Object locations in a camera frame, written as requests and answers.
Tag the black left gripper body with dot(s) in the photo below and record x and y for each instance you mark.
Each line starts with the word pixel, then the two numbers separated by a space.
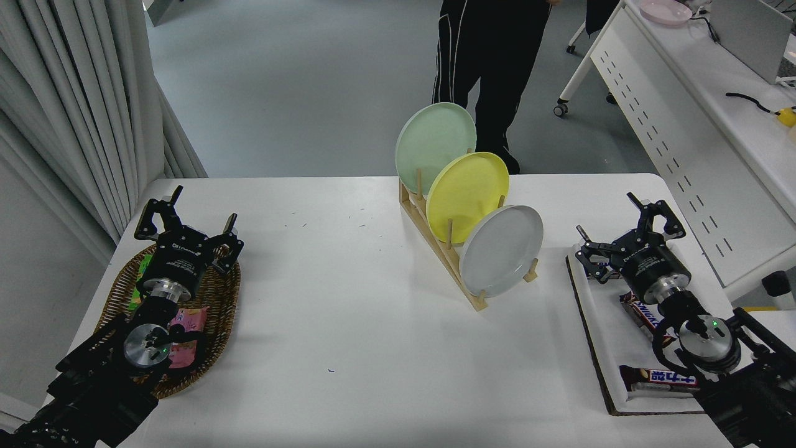
pixel 181 258

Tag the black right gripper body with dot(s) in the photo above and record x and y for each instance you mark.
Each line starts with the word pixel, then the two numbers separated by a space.
pixel 650 264

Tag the grey plate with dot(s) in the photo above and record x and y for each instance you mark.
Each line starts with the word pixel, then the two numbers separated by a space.
pixel 500 249

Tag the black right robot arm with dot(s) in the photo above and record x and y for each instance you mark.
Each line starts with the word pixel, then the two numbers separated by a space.
pixel 746 398

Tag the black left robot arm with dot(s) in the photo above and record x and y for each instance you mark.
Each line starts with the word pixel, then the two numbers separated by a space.
pixel 93 386

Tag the wooden plate rack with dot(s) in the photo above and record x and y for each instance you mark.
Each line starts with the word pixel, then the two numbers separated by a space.
pixel 477 303

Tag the yellow plate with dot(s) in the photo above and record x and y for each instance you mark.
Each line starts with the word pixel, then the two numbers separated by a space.
pixel 463 193

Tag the pale green plate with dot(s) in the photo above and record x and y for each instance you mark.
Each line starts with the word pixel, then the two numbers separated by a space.
pixel 429 143

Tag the pink plate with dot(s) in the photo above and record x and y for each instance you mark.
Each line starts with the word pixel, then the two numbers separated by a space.
pixel 665 11

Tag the green snack packet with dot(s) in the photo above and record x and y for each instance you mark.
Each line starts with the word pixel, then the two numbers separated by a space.
pixel 143 266

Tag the Snickers bar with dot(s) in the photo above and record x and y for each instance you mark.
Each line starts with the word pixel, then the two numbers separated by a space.
pixel 640 311

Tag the pink snack packet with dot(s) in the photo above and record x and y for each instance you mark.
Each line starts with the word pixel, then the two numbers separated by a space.
pixel 189 318

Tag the brown wicker basket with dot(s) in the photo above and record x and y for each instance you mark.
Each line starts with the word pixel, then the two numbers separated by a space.
pixel 217 311

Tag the white tray with cork base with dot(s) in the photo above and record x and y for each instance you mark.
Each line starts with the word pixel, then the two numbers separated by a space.
pixel 597 323

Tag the chocolate bar with Chinese print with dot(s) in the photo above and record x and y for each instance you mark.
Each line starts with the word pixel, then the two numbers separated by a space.
pixel 653 377

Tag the white desk on casters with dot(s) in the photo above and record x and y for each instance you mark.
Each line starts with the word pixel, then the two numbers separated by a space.
pixel 653 93

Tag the grey curtain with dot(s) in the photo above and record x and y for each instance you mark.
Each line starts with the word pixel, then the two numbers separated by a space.
pixel 62 93

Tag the yellow plug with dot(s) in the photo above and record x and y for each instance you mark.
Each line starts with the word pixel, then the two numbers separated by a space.
pixel 787 117

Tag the grey cabinet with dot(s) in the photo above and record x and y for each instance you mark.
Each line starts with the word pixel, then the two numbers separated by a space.
pixel 158 9

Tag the grey laptop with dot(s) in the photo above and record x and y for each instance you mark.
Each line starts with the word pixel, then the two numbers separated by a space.
pixel 752 31

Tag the black chair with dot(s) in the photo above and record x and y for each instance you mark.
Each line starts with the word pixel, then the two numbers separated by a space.
pixel 600 15

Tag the person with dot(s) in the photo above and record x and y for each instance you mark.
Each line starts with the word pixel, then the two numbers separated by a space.
pixel 472 50

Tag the white post with black cap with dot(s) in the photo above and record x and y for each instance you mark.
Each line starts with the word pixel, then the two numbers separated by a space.
pixel 782 297

